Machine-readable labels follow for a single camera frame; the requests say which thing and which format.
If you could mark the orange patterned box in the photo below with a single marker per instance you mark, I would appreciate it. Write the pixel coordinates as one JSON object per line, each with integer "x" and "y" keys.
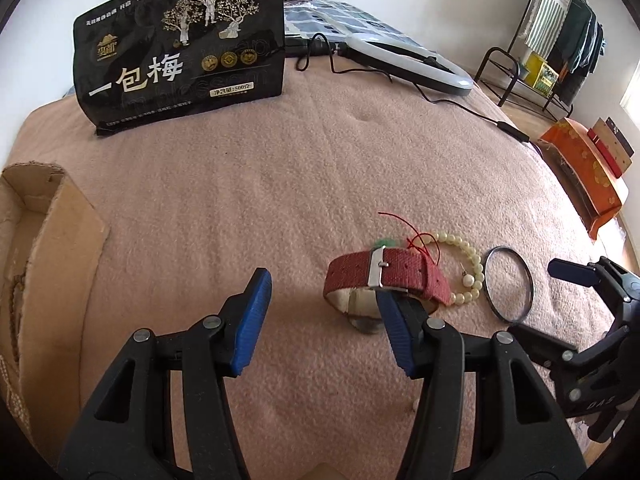
{"x": 585, "y": 170}

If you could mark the black printed snack bag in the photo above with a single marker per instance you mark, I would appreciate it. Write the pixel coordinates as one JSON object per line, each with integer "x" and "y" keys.
{"x": 175, "y": 60}

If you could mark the striped hanging towel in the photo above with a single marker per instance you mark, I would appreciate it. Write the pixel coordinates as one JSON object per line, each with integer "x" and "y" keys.
{"x": 547, "y": 15}

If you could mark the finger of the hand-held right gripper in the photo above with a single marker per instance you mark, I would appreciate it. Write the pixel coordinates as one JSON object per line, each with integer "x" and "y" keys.
{"x": 542, "y": 347}
{"x": 570, "y": 271}

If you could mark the tan cardboard sheet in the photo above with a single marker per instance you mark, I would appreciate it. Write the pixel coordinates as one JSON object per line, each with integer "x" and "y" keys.
{"x": 620, "y": 147}

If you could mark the cardboard box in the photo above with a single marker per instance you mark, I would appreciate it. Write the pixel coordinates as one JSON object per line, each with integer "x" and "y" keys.
{"x": 60, "y": 240}

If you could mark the black metal clothes rack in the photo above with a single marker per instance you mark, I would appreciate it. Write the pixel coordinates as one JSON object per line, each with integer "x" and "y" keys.
{"x": 492, "y": 67}

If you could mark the yellow box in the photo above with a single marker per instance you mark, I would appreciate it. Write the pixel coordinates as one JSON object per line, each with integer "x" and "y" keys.
{"x": 542, "y": 72}

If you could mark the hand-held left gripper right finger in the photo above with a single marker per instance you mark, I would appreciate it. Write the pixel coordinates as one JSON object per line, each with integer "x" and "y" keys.
{"x": 395, "y": 330}

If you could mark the red flat box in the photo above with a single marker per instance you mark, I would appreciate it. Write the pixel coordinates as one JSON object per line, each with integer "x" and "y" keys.
{"x": 606, "y": 155}

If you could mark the blue checkered mattress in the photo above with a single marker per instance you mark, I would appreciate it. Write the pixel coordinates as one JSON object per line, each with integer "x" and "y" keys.
{"x": 350, "y": 15}

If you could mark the dark hanging clothes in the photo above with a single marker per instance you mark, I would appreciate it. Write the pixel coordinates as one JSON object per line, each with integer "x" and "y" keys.
{"x": 580, "y": 35}

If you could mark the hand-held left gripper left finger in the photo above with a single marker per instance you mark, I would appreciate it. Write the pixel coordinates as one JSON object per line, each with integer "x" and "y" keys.
{"x": 252, "y": 320}

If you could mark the thin metal bangle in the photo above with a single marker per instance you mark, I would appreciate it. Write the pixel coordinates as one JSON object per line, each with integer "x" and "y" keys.
{"x": 530, "y": 285}

